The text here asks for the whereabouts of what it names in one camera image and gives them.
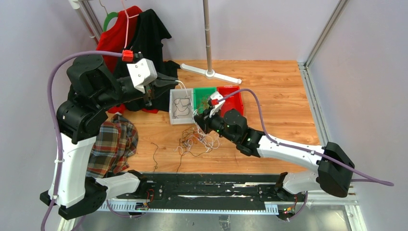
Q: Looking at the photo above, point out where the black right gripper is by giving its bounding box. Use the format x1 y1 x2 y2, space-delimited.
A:
193 106 238 144

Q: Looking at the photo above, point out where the orange cable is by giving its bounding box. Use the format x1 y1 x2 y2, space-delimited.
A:
196 95 213 112

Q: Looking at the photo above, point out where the cable bundle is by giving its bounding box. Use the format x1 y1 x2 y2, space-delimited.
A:
173 79 221 158

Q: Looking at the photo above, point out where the thin black cable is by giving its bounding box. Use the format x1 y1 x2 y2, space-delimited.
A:
150 142 184 174

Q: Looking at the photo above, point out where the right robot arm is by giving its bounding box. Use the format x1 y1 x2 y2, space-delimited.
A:
194 109 355 201

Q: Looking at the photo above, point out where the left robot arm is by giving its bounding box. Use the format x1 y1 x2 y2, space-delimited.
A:
40 51 178 220

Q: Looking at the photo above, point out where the red plastic bin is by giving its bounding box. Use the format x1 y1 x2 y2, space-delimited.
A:
217 86 244 117

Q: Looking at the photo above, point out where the white plastic bin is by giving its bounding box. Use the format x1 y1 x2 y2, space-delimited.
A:
169 88 194 125

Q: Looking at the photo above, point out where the black t-shirt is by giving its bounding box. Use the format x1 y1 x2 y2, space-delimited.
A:
125 9 180 112

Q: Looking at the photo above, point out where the green plastic bin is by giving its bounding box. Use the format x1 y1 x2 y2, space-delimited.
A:
193 87 217 114

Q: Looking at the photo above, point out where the white stand with metal pole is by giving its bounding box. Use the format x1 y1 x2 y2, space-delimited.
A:
180 0 242 85

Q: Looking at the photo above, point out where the red t-shirt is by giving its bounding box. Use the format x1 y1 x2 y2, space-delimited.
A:
96 6 158 115

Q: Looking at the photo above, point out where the pink clothes hanger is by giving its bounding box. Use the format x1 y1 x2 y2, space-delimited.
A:
121 0 139 49

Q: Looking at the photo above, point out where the plaid flannel shirt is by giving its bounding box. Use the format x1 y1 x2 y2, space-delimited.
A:
86 115 139 178

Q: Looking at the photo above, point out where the green clothes hanger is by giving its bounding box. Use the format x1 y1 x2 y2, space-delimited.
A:
102 12 118 32

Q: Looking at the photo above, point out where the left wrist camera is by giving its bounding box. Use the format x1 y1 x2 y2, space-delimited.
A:
122 50 158 93

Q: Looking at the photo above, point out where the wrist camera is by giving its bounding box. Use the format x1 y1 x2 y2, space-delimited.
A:
122 50 158 93
208 91 225 118

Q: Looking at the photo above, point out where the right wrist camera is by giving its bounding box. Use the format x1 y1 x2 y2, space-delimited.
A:
208 91 225 118

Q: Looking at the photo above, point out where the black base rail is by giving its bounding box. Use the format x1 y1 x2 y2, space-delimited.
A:
110 172 306 211

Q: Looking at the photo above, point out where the clothes rack metal frame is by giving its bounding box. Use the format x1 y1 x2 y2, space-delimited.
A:
68 0 102 45

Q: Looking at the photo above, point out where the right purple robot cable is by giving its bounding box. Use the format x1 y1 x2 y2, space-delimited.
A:
217 89 395 221

